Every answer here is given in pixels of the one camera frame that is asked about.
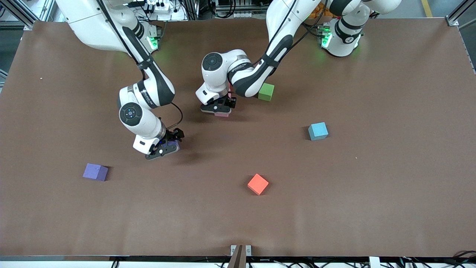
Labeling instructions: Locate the grey equipment rack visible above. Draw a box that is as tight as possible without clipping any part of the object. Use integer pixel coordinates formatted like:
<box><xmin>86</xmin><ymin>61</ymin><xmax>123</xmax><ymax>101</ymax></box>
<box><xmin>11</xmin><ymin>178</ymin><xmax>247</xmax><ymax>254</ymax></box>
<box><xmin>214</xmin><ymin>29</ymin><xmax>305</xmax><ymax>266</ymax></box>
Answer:
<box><xmin>214</xmin><ymin>0</ymin><xmax>263</xmax><ymax>19</ymax></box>

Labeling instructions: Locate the black table edge rail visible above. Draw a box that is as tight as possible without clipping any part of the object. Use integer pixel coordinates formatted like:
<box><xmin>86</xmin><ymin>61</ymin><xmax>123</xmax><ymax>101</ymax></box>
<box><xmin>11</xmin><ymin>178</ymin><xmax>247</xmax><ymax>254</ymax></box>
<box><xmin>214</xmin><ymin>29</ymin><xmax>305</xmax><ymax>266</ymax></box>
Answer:
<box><xmin>0</xmin><ymin>255</ymin><xmax>476</xmax><ymax>262</ymax></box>

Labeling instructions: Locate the green foam block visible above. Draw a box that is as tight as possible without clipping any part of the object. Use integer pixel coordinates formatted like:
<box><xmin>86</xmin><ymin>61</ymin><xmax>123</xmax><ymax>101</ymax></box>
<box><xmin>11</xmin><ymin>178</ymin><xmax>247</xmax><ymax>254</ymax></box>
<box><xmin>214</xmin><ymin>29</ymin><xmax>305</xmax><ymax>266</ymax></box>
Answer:
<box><xmin>258</xmin><ymin>83</ymin><xmax>275</xmax><ymax>102</ymax></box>

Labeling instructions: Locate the orange foam block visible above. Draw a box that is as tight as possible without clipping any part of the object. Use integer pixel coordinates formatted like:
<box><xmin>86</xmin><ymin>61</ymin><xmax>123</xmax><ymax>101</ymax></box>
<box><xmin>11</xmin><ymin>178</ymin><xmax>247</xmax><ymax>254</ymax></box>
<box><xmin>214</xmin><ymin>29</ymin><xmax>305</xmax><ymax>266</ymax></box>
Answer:
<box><xmin>247</xmin><ymin>173</ymin><xmax>269</xmax><ymax>196</ymax></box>

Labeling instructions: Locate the white power strip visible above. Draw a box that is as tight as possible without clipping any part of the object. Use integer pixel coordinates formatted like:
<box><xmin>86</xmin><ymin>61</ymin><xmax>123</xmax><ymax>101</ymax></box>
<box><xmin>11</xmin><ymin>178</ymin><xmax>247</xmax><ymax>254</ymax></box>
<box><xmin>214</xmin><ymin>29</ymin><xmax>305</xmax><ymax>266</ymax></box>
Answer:
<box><xmin>145</xmin><ymin>0</ymin><xmax>187</xmax><ymax>21</ymax></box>

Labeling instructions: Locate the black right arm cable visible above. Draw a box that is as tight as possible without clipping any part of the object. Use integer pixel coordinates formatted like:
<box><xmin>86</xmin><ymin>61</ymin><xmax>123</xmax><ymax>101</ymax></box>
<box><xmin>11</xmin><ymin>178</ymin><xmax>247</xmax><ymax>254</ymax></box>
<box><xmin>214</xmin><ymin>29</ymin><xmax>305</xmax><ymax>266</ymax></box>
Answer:
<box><xmin>96</xmin><ymin>0</ymin><xmax>184</xmax><ymax>131</ymax></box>

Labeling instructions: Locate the brown wooden post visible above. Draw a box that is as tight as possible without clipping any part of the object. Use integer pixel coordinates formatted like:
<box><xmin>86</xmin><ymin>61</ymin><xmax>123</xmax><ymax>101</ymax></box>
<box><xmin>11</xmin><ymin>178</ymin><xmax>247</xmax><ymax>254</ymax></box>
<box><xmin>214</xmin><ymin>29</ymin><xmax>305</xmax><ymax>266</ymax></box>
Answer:
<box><xmin>228</xmin><ymin>245</ymin><xmax>247</xmax><ymax>268</ymax></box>

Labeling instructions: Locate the grey aluminium frame profile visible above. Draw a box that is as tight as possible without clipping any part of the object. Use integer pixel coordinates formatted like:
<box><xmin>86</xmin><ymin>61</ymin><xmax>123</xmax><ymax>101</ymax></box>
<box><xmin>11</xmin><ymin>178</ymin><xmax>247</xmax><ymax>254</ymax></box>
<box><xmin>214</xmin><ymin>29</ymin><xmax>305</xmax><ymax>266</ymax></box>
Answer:
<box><xmin>0</xmin><ymin>0</ymin><xmax>41</xmax><ymax>31</ymax></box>
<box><xmin>446</xmin><ymin>0</ymin><xmax>476</xmax><ymax>27</ymax></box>

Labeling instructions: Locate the orange packets pile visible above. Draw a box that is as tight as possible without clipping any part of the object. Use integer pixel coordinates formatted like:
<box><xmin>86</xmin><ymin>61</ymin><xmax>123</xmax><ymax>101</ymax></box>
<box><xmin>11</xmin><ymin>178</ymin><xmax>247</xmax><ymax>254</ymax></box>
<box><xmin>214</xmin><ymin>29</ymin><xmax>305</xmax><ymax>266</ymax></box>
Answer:
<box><xmin>311</xmin><ymin>6</ymin><xmax>333</xmax><ymax>19</ymax></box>

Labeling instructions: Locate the grey metal bracket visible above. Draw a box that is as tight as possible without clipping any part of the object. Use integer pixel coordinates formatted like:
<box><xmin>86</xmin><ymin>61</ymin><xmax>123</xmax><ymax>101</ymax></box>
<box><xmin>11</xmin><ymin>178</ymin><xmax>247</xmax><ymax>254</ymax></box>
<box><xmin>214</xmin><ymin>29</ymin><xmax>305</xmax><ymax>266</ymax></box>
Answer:
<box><xmin>230</xmin><ymin>245</ymin><xmax>252</xmax><ymax>257</ymax></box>

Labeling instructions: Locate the cyan foam block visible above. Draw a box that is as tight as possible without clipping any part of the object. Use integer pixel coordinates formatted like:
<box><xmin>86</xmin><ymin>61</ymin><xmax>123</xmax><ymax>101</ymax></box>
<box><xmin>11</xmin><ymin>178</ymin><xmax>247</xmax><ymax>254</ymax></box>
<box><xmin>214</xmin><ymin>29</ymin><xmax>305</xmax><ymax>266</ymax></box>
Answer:
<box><xmin>308</xmin><ymin>122</ymin><xmax>329</xmax><ymax>141</ymax></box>

